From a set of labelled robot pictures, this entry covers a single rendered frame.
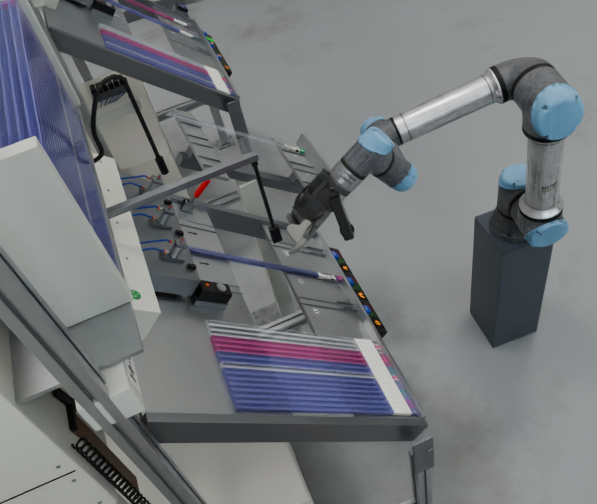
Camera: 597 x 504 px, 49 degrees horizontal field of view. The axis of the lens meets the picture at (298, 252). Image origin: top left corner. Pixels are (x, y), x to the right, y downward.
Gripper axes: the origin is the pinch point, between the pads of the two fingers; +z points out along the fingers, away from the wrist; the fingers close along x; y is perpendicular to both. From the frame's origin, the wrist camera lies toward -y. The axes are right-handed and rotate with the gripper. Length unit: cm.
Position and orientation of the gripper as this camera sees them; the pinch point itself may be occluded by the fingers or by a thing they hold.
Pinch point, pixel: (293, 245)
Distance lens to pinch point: 163.3
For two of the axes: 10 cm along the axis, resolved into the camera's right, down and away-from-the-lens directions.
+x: -0.9, 3.9, -9.2
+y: -7.6, -6.2, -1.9
